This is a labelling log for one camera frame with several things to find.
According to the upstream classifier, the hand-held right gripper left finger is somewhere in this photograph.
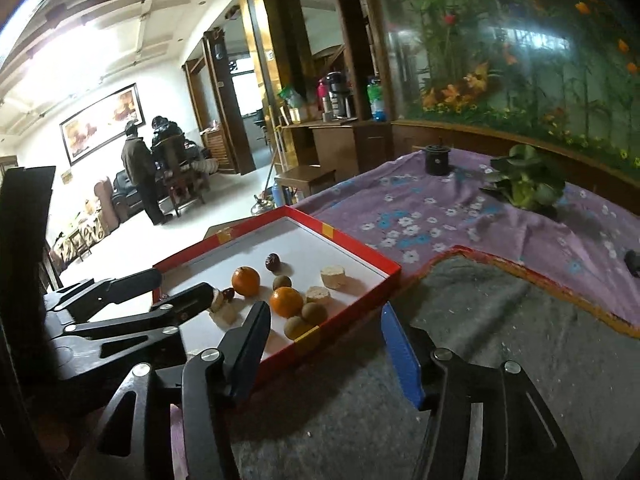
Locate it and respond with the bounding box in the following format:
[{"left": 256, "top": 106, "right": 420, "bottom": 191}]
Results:
[{"left": 70, "top": 300, "right": 272, "bottom": 480}]

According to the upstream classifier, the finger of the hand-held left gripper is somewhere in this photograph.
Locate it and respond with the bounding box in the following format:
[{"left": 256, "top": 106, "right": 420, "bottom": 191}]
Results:
[
  {"left": 42, "top": 268, "right": 164, "bottom": 322},
  {"left": 60, "top": 282, "right": 221, "bottom": 361}
]

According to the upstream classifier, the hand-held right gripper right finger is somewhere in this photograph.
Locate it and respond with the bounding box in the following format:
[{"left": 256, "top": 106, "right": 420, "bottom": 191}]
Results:
[{"left": 380, "top": 301, "right": 583, "bottom": 480}]

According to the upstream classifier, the mandarin orange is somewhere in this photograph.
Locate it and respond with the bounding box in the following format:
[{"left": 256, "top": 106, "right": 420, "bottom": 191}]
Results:
[
  {"left": 231, "top": 266, "right": 262, "bottom": 297},
  {"left": 269, "top": 286, "right": 304, "bottom": 319}
]

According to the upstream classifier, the red shallow cardboard box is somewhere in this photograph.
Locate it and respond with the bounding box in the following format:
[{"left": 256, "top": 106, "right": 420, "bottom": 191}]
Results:
[{"left": 150, "top": 205, "right": 402, "bottom": 391}]

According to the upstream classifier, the brown armchair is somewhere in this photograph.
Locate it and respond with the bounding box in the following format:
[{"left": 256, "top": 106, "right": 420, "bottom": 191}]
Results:
[{"left": 94, "top": 177, "right": 121, "bottom": 233}]

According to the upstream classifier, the dark sofa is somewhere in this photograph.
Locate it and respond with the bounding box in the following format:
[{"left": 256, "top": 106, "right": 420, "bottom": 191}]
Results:
[{"left": 112, "top": 170, "right": 146, "bottom": 221}]

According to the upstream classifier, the grey felt mat red trim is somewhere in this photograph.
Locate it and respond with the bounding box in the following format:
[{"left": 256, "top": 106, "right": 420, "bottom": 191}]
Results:
[{"left": 170, "top": 247, "right": 640, "bottom": 480}]

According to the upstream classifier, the dark upright panel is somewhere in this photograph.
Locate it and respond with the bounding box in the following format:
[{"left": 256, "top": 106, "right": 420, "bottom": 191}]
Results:
[{"left": 0, "top": 165, "right": 57, "bottom": 311}]

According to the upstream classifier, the wooden chair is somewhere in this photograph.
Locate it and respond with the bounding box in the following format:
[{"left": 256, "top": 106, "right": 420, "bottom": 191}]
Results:
[{"left": 159, "top": 135, "right": 206, "bottom": 218}]

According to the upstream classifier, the purple floral bedsheet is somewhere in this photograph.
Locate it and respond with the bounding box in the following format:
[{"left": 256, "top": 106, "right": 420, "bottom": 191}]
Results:
[{"left": 292, "top": 150, "right": 640, "bottom": 331}]

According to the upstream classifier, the wooden stool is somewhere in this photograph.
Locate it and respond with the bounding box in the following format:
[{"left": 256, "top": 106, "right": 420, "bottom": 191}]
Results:
[{"left": 274, "top": 165, "right": 337, "bottom": 198}]

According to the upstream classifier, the small black round container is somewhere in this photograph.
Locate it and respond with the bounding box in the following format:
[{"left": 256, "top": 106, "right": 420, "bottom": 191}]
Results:
[{"left": 424, "top": 144, "right": 451, "bottom": 176}]

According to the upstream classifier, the artificial green plant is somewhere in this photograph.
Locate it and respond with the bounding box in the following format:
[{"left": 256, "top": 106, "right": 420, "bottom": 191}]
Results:
[{"left": 482, "top": 144, "right": 566, "bottom": 211}]

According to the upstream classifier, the wooden sideboard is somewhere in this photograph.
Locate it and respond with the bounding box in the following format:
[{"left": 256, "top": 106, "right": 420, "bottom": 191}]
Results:
[{"left": 277, "top": 117, "right": 393, "bottom": 176}]

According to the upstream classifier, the green bag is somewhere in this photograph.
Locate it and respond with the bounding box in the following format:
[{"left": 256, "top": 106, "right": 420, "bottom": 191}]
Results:
[{"left": 277, "top": 85, "right": 306, "bottom": 108}]

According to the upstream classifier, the green plastic bottle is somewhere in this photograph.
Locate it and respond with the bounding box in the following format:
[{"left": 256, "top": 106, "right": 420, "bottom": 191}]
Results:
[{"left": 366, "top": 76, "right": 388, "bottom": 122}]

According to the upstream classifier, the wooden pillar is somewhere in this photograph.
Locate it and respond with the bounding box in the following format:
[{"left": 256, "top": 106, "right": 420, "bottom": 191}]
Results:
[{"left": 235, "top": 0, "right": 321, "bottom": 176}]

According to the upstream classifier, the black thermos jug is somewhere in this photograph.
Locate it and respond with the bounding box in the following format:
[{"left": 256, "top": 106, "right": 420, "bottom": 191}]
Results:
[{"left": 325, "top": 72, "right": 353, "bottom": 118}]

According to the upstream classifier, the floral painted glass panel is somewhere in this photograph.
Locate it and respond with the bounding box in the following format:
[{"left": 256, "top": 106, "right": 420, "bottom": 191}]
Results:
[{"left": 370, "top": 0, "right": 640, "bottom": 166}]

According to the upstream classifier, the framed wall painting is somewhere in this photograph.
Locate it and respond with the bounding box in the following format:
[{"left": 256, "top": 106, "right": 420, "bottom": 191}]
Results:
[{"left": 59, "top": 82, "right": 146, "bottom": 167}]

